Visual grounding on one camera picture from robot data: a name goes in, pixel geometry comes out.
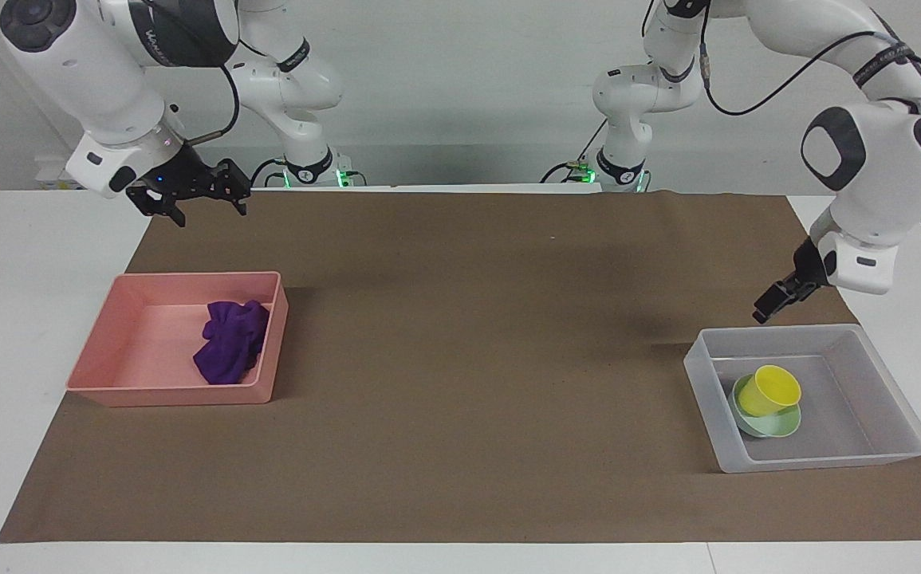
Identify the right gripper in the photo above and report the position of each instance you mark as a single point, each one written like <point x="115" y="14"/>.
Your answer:
<point x="181" y="171"/>

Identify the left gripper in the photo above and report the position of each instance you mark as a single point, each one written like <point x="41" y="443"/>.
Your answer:
<point x="809" y="267"/>

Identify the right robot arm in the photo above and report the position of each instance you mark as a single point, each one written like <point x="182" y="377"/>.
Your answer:
<point x="101" y="80"/>

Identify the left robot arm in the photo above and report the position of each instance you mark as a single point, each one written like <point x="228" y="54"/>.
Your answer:
<point x="891" y="151"/>

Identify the yellow plastic cup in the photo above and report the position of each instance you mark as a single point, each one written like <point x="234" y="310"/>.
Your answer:
<point x="775" y="388"/>

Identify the clear plastic tray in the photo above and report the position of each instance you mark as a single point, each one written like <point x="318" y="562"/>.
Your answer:
<point x="851" y="406"/>

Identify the purple cloth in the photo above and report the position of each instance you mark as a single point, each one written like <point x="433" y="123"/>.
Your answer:
<point x="229" y="343"/>

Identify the light green saucer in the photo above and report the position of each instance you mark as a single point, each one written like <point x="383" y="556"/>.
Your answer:
<point x="775" y="426"/>

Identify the pink plastic tray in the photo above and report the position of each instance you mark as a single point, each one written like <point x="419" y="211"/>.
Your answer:
<point x="149" y="351"/>

